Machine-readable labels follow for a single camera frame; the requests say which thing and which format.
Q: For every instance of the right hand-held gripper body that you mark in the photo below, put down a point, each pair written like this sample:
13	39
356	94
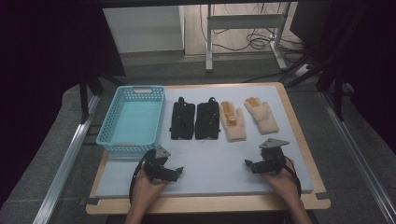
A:
271	158

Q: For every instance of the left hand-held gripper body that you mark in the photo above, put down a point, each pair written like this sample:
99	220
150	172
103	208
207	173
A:
158	165

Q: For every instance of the beige fleece glove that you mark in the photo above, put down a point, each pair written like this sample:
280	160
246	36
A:
265	118
236	132

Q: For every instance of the person's left hand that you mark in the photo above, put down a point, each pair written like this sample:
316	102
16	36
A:
149	188

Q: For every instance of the person's right hand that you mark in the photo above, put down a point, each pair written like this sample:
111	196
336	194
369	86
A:
283	185

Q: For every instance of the light blue plastic basket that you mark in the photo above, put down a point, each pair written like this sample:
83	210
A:
137	123

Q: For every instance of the black glove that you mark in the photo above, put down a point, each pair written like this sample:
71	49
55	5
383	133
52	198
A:
207	123
183	121

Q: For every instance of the black metal stand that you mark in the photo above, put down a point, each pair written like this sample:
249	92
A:
337	93
84	99

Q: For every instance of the white power strip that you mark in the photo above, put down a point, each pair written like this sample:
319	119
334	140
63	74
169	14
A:
302	70

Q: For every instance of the white board panel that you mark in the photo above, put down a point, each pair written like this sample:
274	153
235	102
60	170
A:
143	28

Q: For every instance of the white metal stand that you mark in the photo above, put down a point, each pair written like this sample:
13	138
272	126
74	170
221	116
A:
246	21

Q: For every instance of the dark curtain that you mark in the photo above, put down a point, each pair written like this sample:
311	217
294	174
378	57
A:
373	62
40	77

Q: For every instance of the aluminium rail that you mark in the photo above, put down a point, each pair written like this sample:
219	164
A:
65	168
361	158

